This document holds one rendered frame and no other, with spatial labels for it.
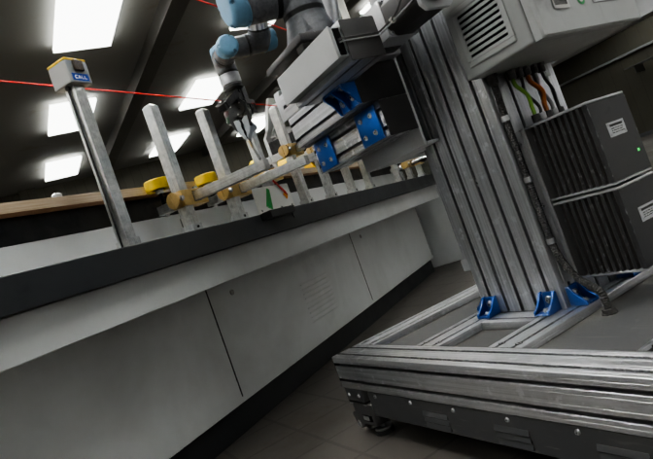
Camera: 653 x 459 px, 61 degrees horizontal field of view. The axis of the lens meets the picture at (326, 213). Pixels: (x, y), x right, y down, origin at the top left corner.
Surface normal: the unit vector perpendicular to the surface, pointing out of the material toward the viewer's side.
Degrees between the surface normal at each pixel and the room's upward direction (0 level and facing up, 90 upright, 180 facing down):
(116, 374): 90
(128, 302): 90
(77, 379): 90
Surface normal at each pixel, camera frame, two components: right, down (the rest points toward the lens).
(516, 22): -0.82, 0.28
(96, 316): 0.83, -0.32
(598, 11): 0.46, -0.19
